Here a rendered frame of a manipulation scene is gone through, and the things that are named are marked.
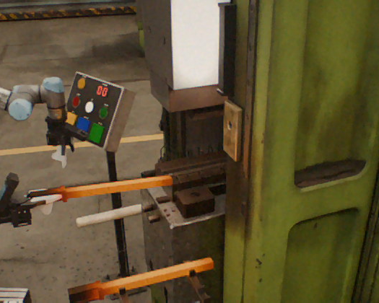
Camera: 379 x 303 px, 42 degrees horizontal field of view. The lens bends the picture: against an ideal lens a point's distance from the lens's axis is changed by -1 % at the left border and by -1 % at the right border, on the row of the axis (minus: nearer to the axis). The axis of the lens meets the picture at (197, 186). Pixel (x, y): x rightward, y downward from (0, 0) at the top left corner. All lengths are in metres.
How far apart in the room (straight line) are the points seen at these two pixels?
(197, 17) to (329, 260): 0.97
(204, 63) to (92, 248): 1.84
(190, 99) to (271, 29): 0.50
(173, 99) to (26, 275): 1.73
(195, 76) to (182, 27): 0.16
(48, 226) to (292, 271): 2.04
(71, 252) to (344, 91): 2.12
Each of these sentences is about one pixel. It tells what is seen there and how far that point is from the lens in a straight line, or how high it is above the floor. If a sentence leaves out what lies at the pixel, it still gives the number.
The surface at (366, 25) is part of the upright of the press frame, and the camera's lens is 1.54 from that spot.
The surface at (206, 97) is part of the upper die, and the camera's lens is 1.72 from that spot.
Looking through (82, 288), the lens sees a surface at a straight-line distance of 1.44.
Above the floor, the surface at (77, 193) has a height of 1.12.
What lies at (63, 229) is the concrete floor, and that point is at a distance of 3.41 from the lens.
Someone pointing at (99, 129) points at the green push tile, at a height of 1.03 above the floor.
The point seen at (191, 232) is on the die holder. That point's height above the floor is 0.87.
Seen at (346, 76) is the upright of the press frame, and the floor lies 1.44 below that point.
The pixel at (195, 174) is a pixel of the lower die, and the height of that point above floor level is 0.99.
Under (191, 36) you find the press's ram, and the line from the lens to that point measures 1.58.
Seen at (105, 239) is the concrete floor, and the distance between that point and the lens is 3.25.
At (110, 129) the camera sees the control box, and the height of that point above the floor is 1.04.
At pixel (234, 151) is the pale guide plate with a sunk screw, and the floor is 1.22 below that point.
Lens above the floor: 1.91
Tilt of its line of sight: 31 degrees down
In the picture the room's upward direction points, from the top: straight up
